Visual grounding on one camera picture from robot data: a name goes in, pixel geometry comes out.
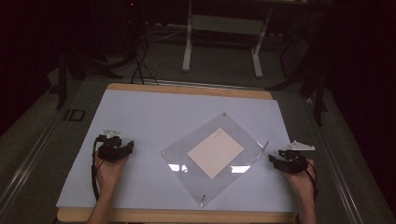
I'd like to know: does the person's left hand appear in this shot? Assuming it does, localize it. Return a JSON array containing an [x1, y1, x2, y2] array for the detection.
[[94, 150, 130, 190]]

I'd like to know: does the white table mat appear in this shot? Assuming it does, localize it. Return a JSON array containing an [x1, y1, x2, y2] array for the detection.
[[55, 89, 297, 215]]

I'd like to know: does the person's right hand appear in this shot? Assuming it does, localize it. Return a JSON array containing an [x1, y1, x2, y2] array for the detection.
[[281, 158, 317, 201]]

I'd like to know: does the black metal stand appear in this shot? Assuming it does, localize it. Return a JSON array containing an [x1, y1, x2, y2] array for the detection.
[[55, 50, 69, 110]]

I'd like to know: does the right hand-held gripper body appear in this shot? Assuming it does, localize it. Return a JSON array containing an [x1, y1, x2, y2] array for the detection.
[[278, 140, 316, 175]]

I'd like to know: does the cream paper sheet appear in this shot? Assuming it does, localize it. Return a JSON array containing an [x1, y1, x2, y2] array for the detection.
[[186, 127, 246, 180]]

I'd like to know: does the white table leg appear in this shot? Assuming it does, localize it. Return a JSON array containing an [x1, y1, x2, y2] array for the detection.
[[181, 0, 276, 79]]

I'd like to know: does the black floor cable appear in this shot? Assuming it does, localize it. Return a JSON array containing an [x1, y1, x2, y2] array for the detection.
[[129, 39, 160, 86]]

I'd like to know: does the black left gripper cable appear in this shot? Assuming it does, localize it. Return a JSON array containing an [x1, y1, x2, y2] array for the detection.
[[91, 136, 105, 202]]

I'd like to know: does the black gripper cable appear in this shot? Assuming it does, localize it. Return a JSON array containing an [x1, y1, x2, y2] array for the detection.
[[91, 136, 105, 202], [306, 159, 319, 202]]

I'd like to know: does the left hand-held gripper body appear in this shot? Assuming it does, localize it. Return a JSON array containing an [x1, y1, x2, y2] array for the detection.
[[97, 129, 126, 164]]

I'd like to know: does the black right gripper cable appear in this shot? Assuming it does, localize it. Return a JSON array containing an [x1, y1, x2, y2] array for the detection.
[[306, 159, 319, 202]]

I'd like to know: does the white floor cable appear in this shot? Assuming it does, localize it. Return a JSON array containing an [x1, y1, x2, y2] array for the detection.
[[145, 27, 189, 44]]

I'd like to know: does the black floor bracket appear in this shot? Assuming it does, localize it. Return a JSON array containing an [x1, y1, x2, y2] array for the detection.
[[63, 108, 87, 122]]

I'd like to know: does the black equipment stand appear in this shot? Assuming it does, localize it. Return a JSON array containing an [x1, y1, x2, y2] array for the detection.
[[120, 0, 148, 58]]

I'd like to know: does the black tripod stand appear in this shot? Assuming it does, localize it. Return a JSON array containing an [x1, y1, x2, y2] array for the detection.
[[266, 29, 330, 127]]

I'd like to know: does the clear acrylic frame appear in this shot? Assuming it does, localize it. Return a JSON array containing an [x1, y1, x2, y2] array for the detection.
[[159, 111, 269, 209]]

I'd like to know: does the metal floor rail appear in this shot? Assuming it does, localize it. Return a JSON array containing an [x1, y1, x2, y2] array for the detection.
[[0, 102, 64, 214], [302, 98, 366, 224], [135, 78, 269, 91]]

